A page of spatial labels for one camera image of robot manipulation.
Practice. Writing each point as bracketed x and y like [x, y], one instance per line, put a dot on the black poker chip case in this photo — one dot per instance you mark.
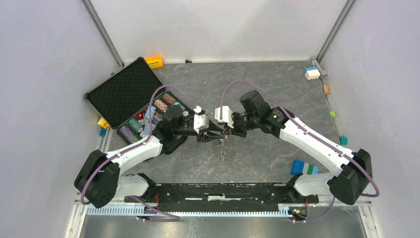
[134, 102]

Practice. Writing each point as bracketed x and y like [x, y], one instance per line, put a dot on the small teal cube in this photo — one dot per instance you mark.
[343, 140]

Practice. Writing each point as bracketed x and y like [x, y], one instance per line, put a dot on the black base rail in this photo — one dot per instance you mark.
[223, 197]

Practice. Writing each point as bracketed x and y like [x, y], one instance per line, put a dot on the blue white toy block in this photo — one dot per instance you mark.
[312, 73]

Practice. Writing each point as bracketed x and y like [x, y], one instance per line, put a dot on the small brown wooden block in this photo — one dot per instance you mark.
[326, 90]

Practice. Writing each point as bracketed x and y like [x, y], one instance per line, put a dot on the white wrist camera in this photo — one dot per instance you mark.
[223, 115]
[200, 122]

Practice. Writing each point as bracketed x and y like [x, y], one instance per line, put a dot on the large metal keyring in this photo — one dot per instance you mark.
[223, 150]

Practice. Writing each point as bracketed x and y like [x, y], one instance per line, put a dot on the yellow orange blue block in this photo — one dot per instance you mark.
[103, 125]

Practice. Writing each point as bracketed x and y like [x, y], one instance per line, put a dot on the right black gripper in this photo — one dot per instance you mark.
[235, 131]

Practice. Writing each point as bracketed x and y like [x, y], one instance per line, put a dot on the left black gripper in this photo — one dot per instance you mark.
[208, 135]

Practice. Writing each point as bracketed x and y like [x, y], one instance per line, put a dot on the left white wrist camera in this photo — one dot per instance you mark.
[200, 122]

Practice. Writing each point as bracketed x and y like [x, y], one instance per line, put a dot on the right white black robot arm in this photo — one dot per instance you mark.
[349, 172]

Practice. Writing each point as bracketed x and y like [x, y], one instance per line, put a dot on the blue green white block stack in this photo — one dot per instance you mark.
[300, 167]

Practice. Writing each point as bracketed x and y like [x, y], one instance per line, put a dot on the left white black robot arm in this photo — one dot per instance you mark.
[99, 179]

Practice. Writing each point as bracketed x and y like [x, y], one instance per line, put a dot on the orange toy block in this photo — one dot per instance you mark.
[154, 62]

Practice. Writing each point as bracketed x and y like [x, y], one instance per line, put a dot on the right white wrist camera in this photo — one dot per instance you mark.
[223, 115]

